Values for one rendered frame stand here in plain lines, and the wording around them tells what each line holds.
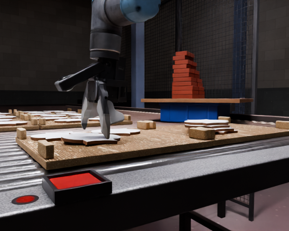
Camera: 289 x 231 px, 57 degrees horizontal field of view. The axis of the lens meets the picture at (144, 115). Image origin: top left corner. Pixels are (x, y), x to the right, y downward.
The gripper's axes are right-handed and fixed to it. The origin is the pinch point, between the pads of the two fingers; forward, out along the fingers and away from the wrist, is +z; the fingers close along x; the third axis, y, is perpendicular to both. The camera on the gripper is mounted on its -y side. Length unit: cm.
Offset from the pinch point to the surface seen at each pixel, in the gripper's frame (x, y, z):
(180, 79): 57, 75, -21
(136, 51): 166, 110, -53
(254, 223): 64, 174, 89
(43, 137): 7.7, -9.8, 1.9
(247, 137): -15.1, 40.6, -0.9
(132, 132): 4.8, 14.6, 0.5
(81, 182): -27.8, -12.6, 1.8
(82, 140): -4.0, -3.9, 0.5
